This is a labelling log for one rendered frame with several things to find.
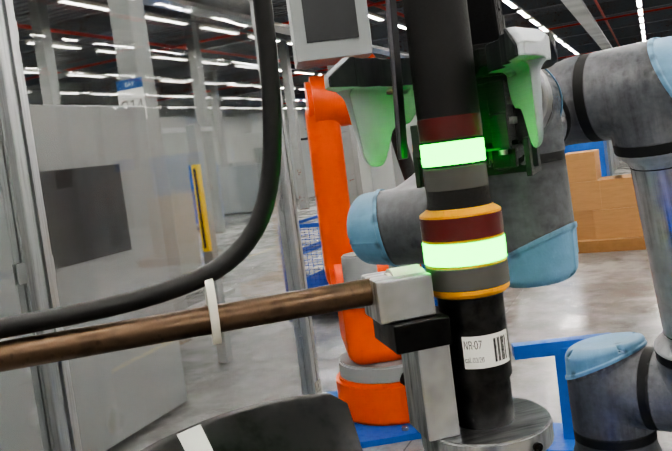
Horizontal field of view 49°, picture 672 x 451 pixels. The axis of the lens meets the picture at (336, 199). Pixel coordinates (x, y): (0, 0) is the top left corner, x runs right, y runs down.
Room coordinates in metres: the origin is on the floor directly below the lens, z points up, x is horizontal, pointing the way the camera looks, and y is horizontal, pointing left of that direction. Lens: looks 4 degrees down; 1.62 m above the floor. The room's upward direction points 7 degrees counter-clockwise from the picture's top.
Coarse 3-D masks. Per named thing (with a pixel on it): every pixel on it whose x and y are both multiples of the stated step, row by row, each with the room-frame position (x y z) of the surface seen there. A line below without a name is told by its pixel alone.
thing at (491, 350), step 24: (456, 312) 0.38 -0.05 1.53; (480, 312) 0.37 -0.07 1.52; (504, 312) 0.38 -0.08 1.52; (456, 336) 0.38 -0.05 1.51; (480, 336) 0.37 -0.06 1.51; (504, 336) 0.38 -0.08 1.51; (456, 360) 0.38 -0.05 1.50; (480, 360) 0.37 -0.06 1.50; (504, 360) 0.38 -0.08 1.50; (456, 384) 0.38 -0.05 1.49; (480, 384) 0.37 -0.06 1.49; (504, 384) 0.38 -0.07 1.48; (480, 408) 0.38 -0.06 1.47; (504, 408) 0.38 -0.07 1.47
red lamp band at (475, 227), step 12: (480, 216) 0.37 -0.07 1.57; (492, 216) 0.37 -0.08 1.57; (420, 228) 0.39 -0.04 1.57; (432, 228) 0.38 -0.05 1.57; (444, 228) 0.37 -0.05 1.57; (456, 228) 0.37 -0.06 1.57; (468, 228) 0.37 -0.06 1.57; (480, 228) 0.37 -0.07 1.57; (492, 228) 0.37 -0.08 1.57; (432, 240) 0.38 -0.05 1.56; (444, 240) 0.37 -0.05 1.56; (456, 240) 0.37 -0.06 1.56
